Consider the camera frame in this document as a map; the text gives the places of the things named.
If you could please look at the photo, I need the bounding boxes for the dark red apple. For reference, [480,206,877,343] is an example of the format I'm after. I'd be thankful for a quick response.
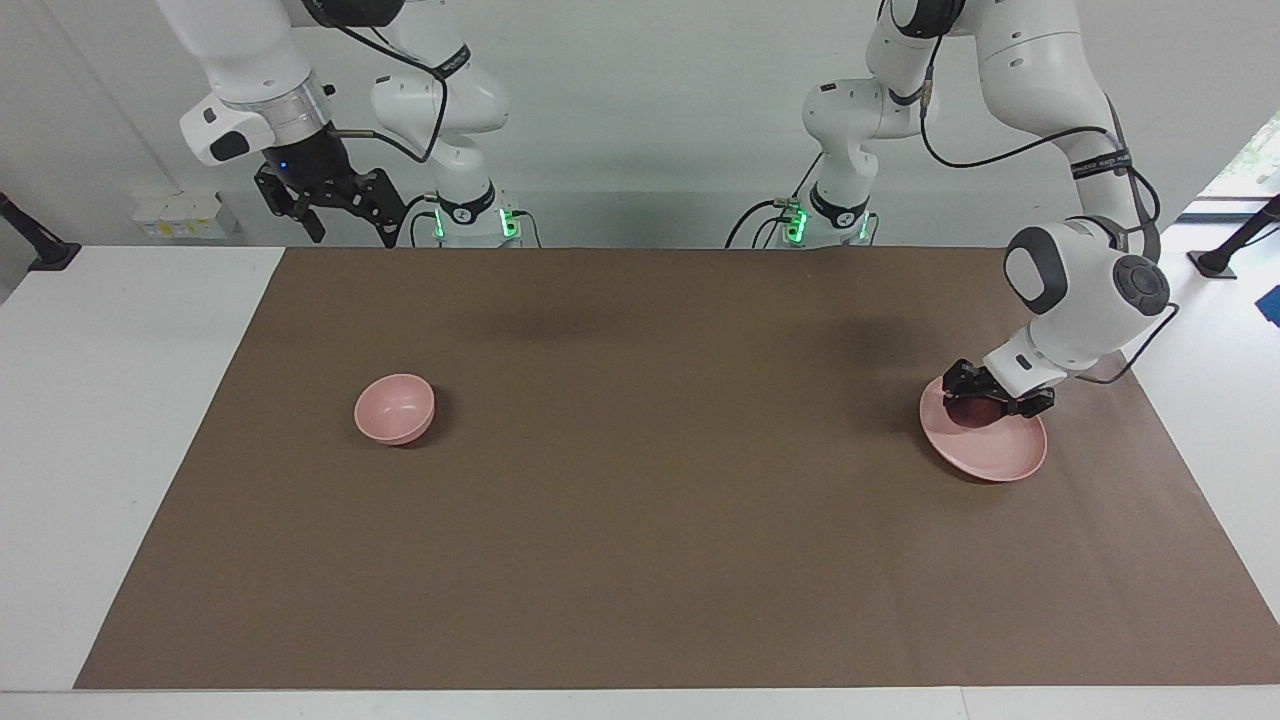
[945,398,1007,429]

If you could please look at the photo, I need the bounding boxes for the pink plate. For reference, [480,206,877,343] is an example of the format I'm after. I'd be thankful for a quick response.
[919,375,1048,483]

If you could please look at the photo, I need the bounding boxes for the pink bowl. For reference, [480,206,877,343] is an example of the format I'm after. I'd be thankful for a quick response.
[354,373,437,446]

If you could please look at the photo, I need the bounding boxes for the black stand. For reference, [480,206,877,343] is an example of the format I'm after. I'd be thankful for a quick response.
[1187,195,1280,279]
[0,190,83,271]

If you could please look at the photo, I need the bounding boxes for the brown table mat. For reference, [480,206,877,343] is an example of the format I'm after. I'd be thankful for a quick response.
[75,247,1280,691]

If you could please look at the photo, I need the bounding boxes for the black right base cables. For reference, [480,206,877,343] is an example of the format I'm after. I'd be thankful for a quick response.
[390,195,543,248]

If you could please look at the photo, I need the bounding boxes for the black base cables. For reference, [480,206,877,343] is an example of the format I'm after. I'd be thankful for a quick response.
[390,195,543,248]
[725,155,881,248]

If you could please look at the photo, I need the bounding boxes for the white wall socket box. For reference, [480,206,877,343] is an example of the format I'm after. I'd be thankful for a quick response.
[132,190,241,241]

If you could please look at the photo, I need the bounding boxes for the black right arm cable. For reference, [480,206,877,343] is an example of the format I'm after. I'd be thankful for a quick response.
[330,20,447,164]

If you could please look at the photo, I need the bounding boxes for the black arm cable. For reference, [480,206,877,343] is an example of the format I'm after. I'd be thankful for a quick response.
[918,60,1181,386]
[330,20,447,164]

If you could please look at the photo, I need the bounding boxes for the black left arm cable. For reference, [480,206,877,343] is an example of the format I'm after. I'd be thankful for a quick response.
[918,60,1181,386]

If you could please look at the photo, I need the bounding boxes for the black left base cables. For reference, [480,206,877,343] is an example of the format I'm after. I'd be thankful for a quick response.
[725,155,881,248]

